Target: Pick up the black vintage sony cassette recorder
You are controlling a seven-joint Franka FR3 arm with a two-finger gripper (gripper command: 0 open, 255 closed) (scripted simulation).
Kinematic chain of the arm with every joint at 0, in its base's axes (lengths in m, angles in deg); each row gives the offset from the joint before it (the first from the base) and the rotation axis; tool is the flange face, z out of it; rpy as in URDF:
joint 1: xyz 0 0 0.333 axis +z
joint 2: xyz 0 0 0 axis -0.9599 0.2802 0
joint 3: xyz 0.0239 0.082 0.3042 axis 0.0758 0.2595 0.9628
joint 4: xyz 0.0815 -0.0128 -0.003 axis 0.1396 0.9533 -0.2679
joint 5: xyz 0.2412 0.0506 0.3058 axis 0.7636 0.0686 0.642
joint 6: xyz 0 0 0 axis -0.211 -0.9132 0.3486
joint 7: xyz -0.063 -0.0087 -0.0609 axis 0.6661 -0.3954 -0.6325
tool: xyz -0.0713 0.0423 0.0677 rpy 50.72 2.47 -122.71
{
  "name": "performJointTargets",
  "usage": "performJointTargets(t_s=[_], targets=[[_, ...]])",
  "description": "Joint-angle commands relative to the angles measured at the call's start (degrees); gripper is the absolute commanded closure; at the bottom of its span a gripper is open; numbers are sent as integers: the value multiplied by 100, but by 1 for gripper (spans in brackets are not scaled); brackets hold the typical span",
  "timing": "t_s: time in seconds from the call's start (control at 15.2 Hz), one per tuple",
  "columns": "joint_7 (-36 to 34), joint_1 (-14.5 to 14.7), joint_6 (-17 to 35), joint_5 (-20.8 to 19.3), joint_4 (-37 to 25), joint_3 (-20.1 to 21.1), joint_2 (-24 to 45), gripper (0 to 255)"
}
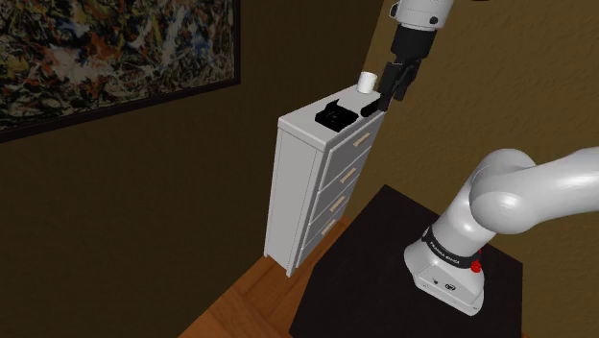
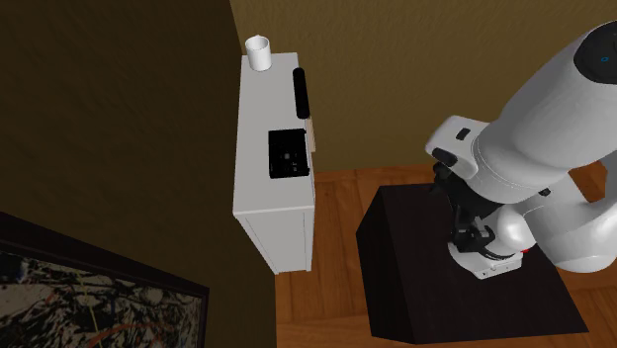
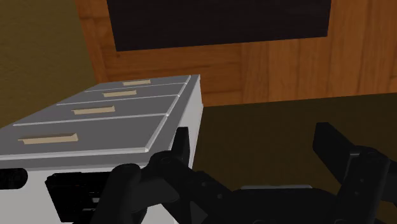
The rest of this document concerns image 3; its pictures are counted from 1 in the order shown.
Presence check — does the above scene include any black box-shaped device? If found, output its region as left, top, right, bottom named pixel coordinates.
left=45, top=171, right=114, bottom=223

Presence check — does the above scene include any grey white chest of drawers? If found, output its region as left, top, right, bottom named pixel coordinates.
left=0, top=73, right=204, bottom=224

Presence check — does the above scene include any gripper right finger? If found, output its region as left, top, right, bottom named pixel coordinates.
left=311, top=122, right=397, bottom=224

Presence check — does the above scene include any black rounded object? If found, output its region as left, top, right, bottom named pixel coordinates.
left=0, top=167, right=29, bottom=190

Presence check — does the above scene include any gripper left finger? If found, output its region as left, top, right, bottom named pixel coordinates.
left=90, top=126, right=237, bottom=224

